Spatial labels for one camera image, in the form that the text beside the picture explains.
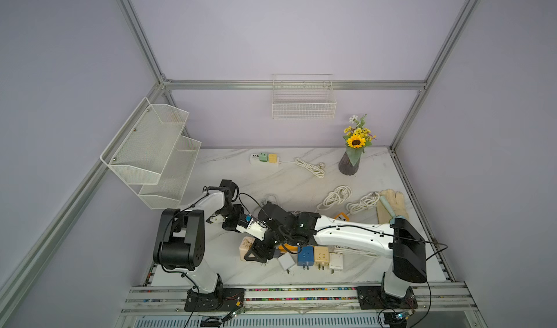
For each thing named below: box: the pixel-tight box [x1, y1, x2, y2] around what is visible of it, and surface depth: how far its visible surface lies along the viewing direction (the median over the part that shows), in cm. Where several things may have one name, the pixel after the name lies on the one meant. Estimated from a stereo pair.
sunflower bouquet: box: [342, 113, 378, 167], surface depth 92 cm
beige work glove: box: [376, 188, 410, 225], surface depth 98 cm
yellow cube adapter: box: [268, 153, 278, 164], surface depth 112 cm
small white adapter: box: [277, 251, 296, 270], surface depth 81 cm
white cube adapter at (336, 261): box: [329, 252, 344, 275], surface depth 82 cm
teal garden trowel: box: [379, 195, 403, 225], surface depth 97 cm
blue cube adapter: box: [297, 245, 315, 267], surface depth 80 cm
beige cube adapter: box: [314, 246, 330, 269], surface depth 80 cm
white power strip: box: [248, 153, 280, 166], surface depth 116 cm
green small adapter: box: [258, 152, 269, 162], surface depth 110 cm
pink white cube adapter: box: [238, 236, 256, 262], surface depth 69 cm
